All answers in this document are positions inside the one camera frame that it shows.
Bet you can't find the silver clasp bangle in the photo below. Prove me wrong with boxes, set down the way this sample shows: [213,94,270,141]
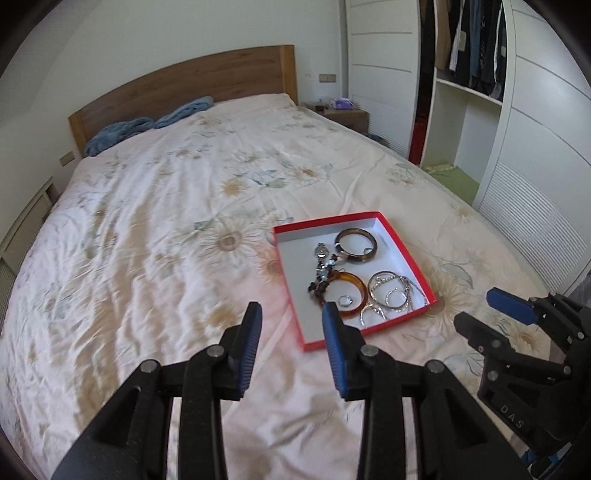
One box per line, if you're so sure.
[368,271,403,303]

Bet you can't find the wooden nightstand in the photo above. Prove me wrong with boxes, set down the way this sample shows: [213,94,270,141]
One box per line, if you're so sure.
[300,99,370,134]

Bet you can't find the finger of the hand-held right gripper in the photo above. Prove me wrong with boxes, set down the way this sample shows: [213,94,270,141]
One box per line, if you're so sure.
[454,311,576,446]
[487,287,591,370]

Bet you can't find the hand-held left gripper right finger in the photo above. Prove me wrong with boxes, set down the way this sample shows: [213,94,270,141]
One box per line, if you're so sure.
[322,302,532,480]

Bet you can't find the hanging clothes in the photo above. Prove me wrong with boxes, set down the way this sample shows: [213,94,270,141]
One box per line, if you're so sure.
[434,0,506,102]

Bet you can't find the silver chain necklace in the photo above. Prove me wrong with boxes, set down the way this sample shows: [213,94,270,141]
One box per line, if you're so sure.
[360,274,428,328]

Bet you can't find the dark brown bangle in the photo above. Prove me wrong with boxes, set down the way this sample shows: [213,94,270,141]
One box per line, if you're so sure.
[335,229,378,264]

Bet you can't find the wooden headboard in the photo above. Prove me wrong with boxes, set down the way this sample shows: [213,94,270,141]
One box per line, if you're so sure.
[68,45,296,155]

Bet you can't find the floral bedspread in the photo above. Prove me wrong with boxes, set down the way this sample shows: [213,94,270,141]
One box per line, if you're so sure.
[0,92,568,480]

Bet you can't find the beige slatted panel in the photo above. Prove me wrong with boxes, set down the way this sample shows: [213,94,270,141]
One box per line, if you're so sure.
[0,178,56,324]

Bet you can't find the blue blanket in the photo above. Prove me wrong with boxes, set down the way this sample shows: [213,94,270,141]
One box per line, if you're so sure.
[84,96,214,157]

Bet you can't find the white wardrobe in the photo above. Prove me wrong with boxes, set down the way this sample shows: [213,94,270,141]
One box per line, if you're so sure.
[344,0,591,296]

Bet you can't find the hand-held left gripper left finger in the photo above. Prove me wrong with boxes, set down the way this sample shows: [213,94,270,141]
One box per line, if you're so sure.
[51,302,264,480]

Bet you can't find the amber bangle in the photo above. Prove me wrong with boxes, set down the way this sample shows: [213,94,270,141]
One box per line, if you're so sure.
[323,272,368,318]

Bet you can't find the red shallow box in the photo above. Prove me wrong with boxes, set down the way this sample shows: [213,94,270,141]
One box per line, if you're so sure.
[272,211,437,352]

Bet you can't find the dark bead bracelet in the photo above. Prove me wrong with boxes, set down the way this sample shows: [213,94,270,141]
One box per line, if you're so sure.
[307,261,345,308]

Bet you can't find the green mat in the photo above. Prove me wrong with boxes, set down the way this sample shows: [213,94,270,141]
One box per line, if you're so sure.
[422,164,481,206]

